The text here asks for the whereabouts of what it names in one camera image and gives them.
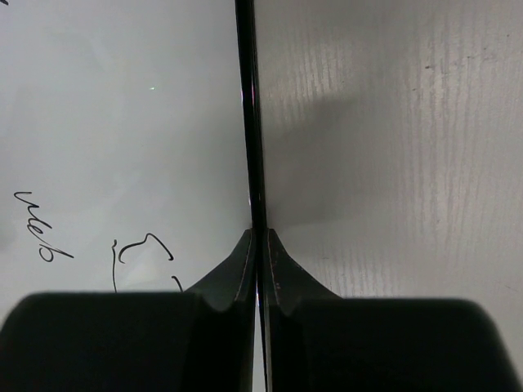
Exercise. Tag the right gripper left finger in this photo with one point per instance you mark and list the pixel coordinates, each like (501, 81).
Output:
(201, 339)

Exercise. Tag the white whiteboard black frame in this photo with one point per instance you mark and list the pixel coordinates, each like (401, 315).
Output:
(126, 131)

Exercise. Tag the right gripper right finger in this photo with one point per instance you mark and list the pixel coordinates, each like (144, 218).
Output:
(318, 341)

